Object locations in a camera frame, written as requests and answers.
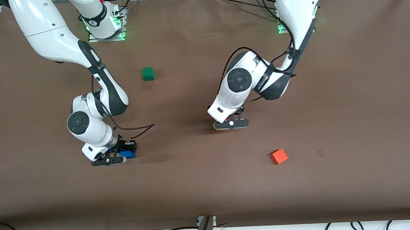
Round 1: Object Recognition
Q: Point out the black cable on table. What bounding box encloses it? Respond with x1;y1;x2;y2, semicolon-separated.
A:
214;0;278;16

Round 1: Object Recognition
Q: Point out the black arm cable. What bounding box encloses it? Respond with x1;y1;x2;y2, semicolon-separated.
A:
90;71;156;142
211;0;299;104

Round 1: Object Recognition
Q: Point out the brown table cover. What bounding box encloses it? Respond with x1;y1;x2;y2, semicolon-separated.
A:
0;0;410;230

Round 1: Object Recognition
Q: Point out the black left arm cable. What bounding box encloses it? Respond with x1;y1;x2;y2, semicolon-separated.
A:
211;0;299;104

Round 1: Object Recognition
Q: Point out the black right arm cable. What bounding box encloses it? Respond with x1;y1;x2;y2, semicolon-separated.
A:
90;71;156;142

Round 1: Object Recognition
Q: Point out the orange block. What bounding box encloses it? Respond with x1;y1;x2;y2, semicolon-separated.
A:
270;148;289;166

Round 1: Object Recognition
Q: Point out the green block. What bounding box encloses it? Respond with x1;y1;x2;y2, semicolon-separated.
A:
141;67;156;82

